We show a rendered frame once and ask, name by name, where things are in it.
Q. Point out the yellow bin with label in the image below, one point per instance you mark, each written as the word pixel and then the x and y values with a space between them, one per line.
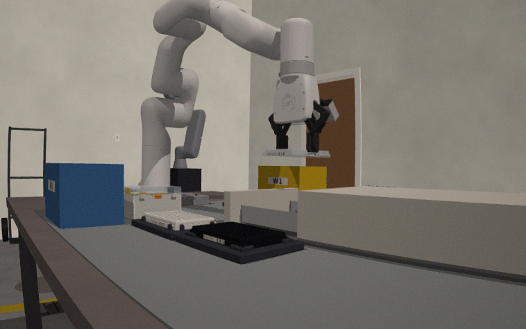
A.
pixel 301 177

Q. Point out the blue box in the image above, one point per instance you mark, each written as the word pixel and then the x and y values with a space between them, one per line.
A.
pixel 79 195

